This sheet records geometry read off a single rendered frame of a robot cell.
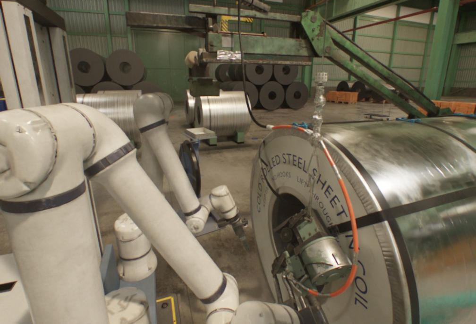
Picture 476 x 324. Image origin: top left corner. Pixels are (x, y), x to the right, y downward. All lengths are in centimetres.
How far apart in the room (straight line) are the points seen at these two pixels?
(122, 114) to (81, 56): 681
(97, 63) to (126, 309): 1154
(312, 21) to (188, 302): 215
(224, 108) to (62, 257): 553
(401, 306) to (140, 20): 159
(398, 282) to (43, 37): 130
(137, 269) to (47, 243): 87
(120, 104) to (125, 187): 524
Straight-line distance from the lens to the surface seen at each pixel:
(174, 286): 222
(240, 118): 600
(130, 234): 122
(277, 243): 156
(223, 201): 123
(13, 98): 76
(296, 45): 173
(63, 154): 44
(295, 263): 98
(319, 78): 79
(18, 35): 75
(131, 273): 133
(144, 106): 105
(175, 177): 108
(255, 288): 215
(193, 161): 236
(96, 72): 1207
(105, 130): 54
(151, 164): 124
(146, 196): 57
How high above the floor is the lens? 156
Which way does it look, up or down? 15 degrees down
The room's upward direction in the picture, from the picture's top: straight up
